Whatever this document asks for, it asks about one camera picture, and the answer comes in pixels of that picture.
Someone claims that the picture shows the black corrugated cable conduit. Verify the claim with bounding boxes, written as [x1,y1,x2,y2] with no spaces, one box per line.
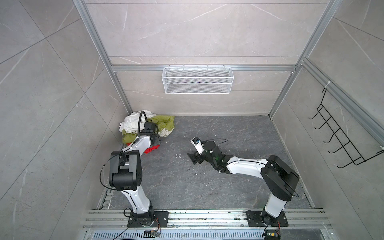
[137,110,149,139]

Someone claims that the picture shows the red cloth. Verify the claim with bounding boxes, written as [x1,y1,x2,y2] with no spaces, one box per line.
[123,143,159,155]

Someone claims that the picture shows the green cloth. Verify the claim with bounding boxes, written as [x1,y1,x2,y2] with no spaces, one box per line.
[122,115,175,144]

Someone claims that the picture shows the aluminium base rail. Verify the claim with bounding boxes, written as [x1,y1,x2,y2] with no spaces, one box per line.
[79,209,338,240]

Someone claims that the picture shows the white wire mesh basket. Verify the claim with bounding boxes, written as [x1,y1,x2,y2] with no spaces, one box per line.
[162,68,234,95]

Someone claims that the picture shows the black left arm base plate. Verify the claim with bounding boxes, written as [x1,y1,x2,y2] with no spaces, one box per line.
[128,211,169,228]

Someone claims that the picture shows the horizontal aluminium wall rail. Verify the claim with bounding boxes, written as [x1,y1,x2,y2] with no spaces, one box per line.
[112,64,297,72]

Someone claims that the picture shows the right wall aluminium rail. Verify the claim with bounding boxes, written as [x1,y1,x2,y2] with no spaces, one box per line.
[302,59,384,146]

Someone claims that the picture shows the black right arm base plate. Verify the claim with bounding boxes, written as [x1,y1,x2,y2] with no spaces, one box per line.
[245,210,289,227]

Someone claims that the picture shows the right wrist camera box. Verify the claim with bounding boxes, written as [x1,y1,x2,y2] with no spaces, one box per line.
[191,137,205,155]

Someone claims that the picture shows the white cloth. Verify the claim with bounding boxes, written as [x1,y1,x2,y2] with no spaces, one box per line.
[119,110,156,134]

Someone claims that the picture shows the left aluminium frame post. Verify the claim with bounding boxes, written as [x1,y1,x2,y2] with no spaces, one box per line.
[74,0,133,114]

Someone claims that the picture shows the aluminium corner frame post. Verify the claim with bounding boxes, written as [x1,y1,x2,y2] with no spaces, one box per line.
[268,0,343,120]

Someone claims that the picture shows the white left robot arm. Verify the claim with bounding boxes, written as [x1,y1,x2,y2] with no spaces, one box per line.
[102,120,160,227]

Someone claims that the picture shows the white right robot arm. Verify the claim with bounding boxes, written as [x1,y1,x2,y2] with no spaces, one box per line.
[188,137,300,225]

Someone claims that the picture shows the black wire hook rack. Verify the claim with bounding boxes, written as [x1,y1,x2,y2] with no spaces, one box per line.
[308,88,384,169]

